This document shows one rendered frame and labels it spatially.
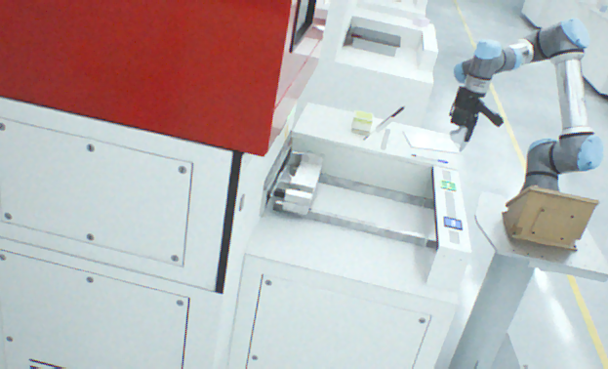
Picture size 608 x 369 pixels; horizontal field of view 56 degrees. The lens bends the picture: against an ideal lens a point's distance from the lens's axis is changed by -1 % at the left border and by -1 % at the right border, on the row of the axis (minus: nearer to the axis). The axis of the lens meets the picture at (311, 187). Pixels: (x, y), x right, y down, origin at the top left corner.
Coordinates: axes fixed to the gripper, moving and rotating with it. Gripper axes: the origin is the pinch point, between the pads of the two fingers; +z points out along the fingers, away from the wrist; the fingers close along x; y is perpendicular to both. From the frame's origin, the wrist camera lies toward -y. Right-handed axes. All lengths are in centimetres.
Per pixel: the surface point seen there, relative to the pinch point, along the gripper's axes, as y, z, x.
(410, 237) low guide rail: 10.7, 26.6, 19.0
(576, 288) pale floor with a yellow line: -110, 111, -112
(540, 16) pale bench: -260, 84, -1021
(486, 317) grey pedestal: -31, 68, -6
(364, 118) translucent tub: 33.6, 7.5, -27.2
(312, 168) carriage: 48, 23, -6
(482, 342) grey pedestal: -33, 80, -5
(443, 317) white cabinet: -1, 34, 46
